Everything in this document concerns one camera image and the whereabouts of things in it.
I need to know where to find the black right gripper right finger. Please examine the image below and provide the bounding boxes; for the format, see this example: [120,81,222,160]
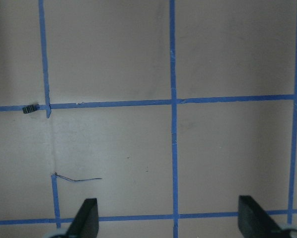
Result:
[237,195,283,238]

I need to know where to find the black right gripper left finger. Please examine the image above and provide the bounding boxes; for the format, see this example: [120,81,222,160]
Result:
[65,198,99,238]

